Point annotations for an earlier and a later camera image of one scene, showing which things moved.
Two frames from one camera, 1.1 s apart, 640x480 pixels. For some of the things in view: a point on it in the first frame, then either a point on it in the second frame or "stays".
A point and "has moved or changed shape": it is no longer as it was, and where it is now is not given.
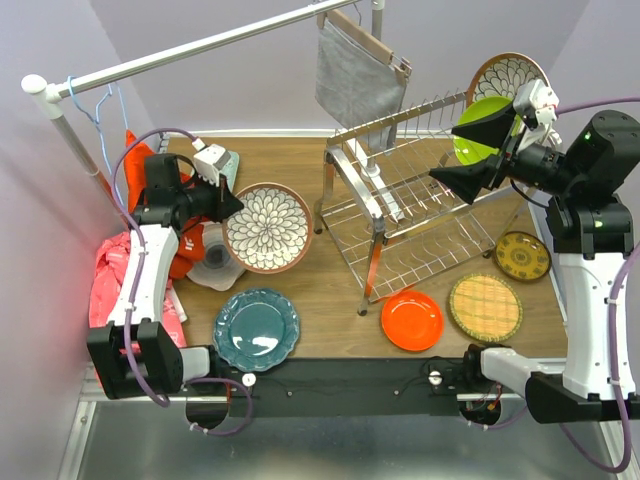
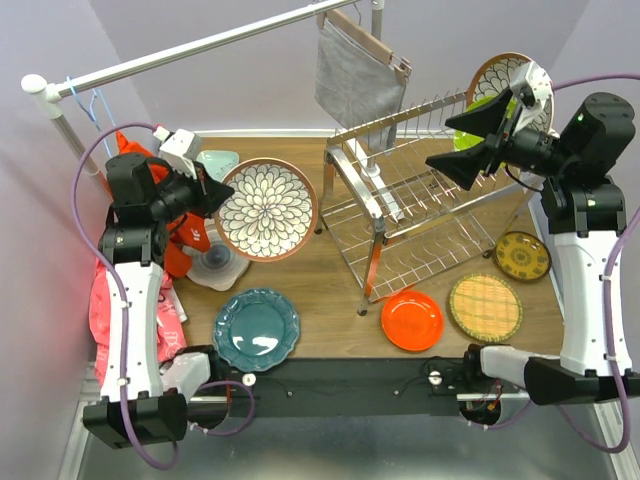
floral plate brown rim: x=271 y=233 has moved or changed shape
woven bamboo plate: x=486 y=307 stays
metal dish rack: x=398 y=224 stays
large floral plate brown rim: x=503 y=75 stays
